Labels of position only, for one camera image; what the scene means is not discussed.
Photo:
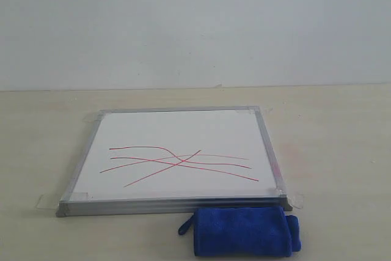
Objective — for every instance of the blue microfibre cloth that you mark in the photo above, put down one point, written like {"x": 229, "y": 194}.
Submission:
{"x": 261, "y": 231}

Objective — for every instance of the white board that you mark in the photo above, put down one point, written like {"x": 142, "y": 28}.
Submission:
{"x": 138, "y": 161}

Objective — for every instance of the clear tape back right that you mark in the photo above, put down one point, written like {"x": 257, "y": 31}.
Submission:
{"x": 253, "y": 110}

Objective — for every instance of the clear tape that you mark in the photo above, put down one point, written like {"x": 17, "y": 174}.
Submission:
{"x": 253, "y": 110}
{"x": 293, "y": 198}
{"x": 93, "y": 117}
{"x": 54, "y": 201}

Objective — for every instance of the clear tape back left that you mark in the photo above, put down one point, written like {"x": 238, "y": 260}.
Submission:
{"x": 93, "y": 117}

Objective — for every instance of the clear tape front right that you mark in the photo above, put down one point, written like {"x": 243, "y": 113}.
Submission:
{"x": 293, "y": 198}

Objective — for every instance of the clear tape front left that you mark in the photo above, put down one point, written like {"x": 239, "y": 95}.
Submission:
{"x": 54, "y": 201}

